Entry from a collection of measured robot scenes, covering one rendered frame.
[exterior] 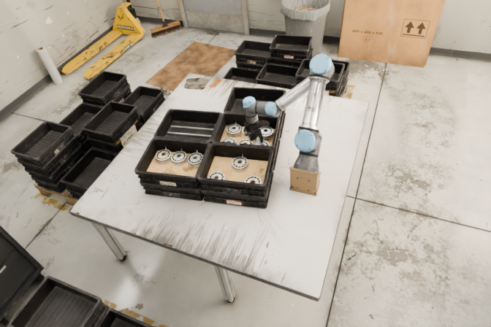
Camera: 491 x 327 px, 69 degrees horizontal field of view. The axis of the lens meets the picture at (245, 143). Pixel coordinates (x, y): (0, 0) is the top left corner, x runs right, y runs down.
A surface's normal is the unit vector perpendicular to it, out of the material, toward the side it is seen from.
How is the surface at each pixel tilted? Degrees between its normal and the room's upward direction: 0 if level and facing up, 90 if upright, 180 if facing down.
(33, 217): 0
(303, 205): 0
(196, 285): 0
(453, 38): 90
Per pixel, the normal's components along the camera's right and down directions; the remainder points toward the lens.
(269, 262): -0.09, -0.71
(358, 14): -0.38, 0.52
